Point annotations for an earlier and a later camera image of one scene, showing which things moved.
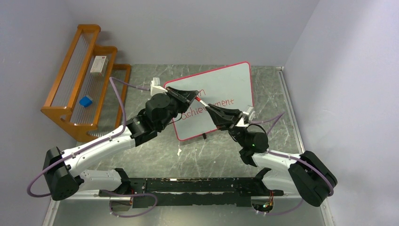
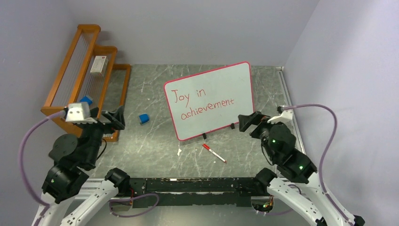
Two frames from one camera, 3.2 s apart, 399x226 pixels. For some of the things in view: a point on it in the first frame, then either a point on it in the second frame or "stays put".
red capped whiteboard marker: (206, 104) -> (207, 147)
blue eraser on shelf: (86, 101) stays put
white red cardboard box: (99, 65) stays put
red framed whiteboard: (231, 87) stays put
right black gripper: (223, 121) -> (245, 121)
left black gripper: (184, 98) -> (116, 117)
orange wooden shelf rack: (86, 97) stays put
